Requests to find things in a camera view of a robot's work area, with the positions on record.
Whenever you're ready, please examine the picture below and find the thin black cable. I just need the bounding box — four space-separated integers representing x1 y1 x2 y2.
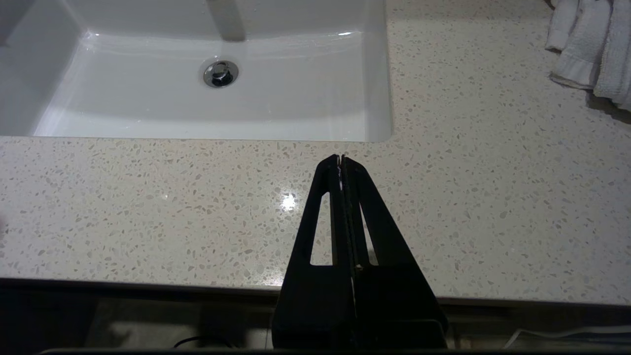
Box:
173 335 233 350

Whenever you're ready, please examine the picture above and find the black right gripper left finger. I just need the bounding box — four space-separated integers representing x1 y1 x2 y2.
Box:
272 154 356 347

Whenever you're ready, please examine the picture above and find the chrome drain stopper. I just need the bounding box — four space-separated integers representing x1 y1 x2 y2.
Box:
202 59 240 89

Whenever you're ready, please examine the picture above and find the white towel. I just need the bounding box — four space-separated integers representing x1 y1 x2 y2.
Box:
545 0 631 113

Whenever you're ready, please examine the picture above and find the white cable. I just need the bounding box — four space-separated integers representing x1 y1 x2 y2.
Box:
502 325 631 348

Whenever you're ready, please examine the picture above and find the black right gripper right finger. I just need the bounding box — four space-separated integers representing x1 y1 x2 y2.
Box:
341 155 448 347

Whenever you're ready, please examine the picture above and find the white sink basin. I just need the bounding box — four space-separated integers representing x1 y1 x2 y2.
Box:
0 0 394 143

